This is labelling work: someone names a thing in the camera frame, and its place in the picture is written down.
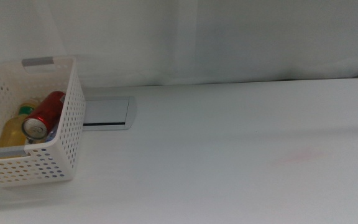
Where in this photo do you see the red soda can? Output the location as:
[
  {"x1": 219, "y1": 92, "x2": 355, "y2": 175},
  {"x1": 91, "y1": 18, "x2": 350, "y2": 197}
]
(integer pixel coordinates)
[{"x1": 21, "y1": 90, "x2": 67, "y2": 141}]

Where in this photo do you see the yellow tea bottle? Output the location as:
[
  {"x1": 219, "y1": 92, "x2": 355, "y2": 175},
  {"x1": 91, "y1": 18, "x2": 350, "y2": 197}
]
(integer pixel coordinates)
[{"x1": 0, "y1": 99, "x2": 40, "y2": 149}]

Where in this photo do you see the white backdrop curtain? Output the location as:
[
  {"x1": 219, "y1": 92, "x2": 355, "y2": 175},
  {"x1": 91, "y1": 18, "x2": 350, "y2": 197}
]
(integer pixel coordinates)
[{"x1": 0, "y1": 0, "x2": 358, "y2": 88}]

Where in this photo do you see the white perforated plastic basket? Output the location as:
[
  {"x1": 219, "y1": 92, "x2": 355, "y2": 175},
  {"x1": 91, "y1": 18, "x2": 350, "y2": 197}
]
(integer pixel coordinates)
[{"x1": 0, "y1": 55, "x2": 86, "y2": 187}]

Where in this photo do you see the silver table cable hatch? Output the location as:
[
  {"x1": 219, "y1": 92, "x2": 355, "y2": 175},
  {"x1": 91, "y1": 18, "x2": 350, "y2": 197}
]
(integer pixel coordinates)
[{"x1": 83, "y1": 95, "x2": 138, "y2": 131}]

